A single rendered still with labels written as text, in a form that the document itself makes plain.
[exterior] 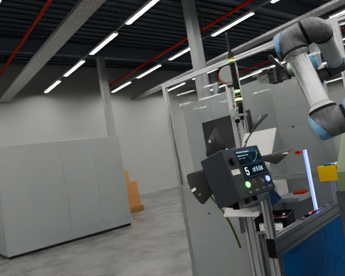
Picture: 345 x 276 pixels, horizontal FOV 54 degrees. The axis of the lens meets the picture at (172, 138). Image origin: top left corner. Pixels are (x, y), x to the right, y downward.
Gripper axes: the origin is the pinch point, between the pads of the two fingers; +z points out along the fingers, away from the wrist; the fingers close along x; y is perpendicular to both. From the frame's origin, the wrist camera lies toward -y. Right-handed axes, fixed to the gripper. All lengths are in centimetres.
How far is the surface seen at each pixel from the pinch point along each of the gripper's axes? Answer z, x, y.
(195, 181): 50, -13, 57
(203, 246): 125, 70, 127
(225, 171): -26, -83, 49
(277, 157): -7, -7, 49
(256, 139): 29, 38, 36
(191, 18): 396, 476, -299
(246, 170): -27, -73, 50
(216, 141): 43, 8, 33
